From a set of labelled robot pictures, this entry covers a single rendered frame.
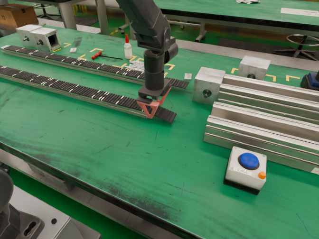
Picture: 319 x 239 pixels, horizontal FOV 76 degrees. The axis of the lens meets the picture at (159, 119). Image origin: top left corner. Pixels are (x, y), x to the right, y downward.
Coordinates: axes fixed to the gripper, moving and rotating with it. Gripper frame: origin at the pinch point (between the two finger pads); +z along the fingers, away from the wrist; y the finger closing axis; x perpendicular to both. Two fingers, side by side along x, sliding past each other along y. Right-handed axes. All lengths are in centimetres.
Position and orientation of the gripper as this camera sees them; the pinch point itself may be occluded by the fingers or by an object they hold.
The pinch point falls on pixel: (154, 109)
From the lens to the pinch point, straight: 67.8
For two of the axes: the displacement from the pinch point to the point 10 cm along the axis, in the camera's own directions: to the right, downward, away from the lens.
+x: -9.2, -2.6, 3.0
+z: 0.0, 7.6, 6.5
